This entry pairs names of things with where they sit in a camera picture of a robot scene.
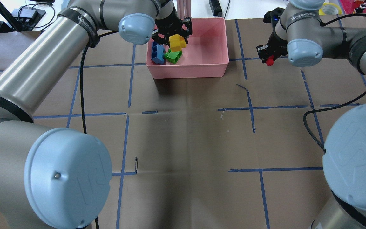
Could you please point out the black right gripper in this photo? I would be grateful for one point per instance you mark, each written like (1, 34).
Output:
(277, 43)

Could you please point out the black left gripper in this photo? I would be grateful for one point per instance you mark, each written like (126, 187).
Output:
(167, 22)

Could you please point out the yellow toy block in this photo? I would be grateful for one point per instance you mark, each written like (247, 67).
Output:
(177, 43)

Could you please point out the red toy block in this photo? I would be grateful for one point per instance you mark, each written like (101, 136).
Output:
(270, 61)

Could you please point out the green toy block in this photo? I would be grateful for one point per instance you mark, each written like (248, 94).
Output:
(172, 56)

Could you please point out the blue toy block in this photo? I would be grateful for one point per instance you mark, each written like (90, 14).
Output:
(157, 53)

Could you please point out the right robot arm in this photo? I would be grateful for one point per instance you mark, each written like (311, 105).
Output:
(295, 195)

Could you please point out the pink plastic box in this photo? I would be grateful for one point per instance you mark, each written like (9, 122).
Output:
(206, 54)

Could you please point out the yellow tape roll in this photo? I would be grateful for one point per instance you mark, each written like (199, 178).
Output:
(330, 9)

